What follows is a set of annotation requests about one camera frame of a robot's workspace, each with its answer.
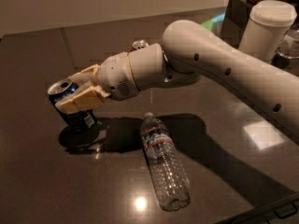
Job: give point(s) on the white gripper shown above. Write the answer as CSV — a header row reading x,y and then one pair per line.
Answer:
x,y
114,76

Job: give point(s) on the blue pepsi can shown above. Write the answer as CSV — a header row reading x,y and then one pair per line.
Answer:
x,y
61,95

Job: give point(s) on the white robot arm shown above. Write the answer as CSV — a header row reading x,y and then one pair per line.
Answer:
x,y
189,50

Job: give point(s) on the red coca-cola can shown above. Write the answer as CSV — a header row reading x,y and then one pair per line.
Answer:
x,y
139,44

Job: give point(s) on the clear plastic water bottle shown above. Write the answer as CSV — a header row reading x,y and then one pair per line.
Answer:
x,y
168,175

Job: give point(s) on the black box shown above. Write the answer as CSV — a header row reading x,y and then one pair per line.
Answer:
x,y
235,21

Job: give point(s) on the white lidded canister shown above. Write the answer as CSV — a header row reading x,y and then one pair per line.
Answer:
x,y
269,21

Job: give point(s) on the clear glass jar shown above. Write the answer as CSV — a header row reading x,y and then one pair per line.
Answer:
x,y
289,47

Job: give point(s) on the black drawer handle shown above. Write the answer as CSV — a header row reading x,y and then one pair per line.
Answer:
x,y
286,211

